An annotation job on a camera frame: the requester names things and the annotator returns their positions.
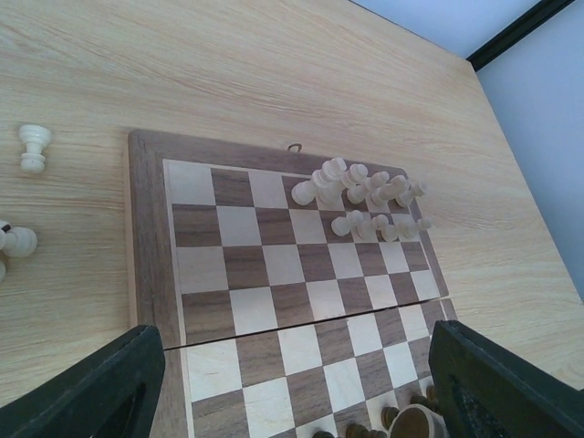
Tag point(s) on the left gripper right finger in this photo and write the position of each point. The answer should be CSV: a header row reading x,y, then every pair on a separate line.
x,y
485,390

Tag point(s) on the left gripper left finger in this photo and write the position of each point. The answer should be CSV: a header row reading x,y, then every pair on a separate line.
x,y
113,392

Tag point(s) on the light knight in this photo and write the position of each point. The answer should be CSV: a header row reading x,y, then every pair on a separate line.
x,y
416,189

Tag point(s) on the light wooden chess piece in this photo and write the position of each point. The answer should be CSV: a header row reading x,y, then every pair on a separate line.
x,y
358,193

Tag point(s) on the light king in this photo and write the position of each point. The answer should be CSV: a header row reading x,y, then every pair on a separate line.
x,y
327,176

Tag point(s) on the light rook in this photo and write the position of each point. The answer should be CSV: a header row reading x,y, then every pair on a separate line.
x,y
35,138

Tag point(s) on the dark chess pieces front row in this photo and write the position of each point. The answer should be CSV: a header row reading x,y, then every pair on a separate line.
x,y
419,415

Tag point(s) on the wooden chess board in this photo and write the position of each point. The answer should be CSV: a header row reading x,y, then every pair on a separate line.
x,y
271,325

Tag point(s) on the light pawn on board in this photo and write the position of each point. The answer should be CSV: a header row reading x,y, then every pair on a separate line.
x,y
304,193

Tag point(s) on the left light piece pair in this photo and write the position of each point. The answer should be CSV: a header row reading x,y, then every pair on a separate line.
x,y
16,242

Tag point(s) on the light pawns second row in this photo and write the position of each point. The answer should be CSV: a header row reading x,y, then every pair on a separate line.
x,y
367,228

